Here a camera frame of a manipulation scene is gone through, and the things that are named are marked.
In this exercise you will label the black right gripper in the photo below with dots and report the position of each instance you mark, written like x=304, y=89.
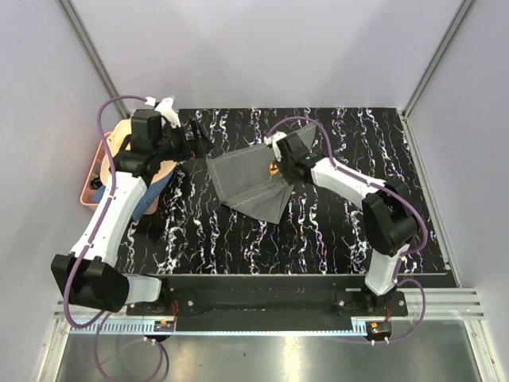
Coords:
x=290, y=181

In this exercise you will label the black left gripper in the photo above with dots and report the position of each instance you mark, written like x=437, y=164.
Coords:
x=201, y=147

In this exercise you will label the gold spoon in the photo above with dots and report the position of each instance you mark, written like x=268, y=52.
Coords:
x=273, y=169

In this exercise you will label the grey cloth napkin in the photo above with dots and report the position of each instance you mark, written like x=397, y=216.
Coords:
x=243, y=183

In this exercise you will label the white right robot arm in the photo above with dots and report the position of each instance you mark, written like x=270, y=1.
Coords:
x=389, y=224

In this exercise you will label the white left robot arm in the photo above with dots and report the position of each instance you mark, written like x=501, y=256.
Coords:
x=86, y=276

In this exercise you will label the blue cloth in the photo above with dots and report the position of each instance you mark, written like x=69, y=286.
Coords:
x=149, y=197

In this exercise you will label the peach bucket hat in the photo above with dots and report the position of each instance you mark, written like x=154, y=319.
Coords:
x=114, y=141

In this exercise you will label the pink plastic bin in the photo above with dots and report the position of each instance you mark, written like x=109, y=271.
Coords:
x=88, y=192

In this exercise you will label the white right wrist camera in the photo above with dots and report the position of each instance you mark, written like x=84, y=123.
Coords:
x=272, y=143

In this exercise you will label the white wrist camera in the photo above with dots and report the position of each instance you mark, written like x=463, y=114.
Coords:
x=166, y=108
x=272, y=143

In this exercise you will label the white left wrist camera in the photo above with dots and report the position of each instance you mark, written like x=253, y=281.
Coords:
x=166, y=108

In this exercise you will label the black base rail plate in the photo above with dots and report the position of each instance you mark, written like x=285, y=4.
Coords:
x=269, y=304

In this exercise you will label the left aluminium frame post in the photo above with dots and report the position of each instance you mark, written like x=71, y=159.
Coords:
x=83, y=37

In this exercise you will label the aluminium frame post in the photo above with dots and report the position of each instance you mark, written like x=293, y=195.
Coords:
x=449, y=36
x=83, y=37

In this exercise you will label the right aluminium frame post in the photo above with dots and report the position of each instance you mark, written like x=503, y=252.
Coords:
x=449, y=36

